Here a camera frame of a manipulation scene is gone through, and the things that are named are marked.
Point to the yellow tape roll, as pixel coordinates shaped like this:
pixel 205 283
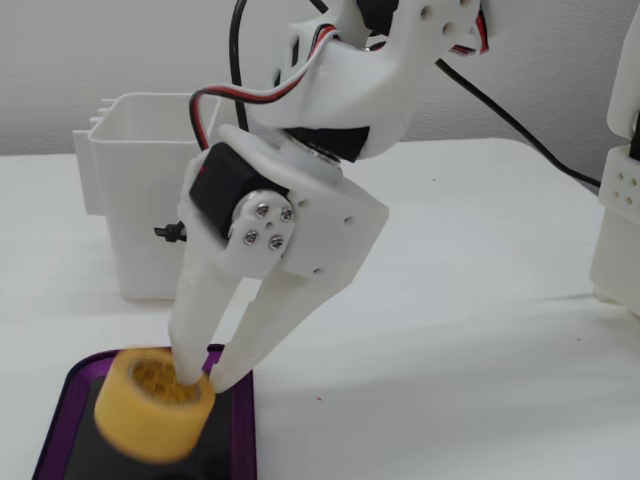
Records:
pixel 145 425

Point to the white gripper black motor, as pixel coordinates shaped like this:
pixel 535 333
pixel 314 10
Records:
pixel 334 220

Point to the white plastic box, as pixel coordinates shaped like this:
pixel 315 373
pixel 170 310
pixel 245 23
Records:
pixel 135 200

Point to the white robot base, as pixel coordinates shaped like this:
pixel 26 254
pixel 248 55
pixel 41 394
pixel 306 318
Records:
pixel 620 225

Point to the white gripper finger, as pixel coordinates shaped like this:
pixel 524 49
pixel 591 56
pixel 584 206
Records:
pixel 195 310

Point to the purple metal tray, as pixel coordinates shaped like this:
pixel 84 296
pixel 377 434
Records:
pixel 245 425

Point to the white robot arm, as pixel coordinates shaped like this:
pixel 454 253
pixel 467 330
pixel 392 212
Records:
pixel 360 85

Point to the black tray mat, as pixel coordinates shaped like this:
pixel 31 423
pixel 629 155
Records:
pixel 220 450

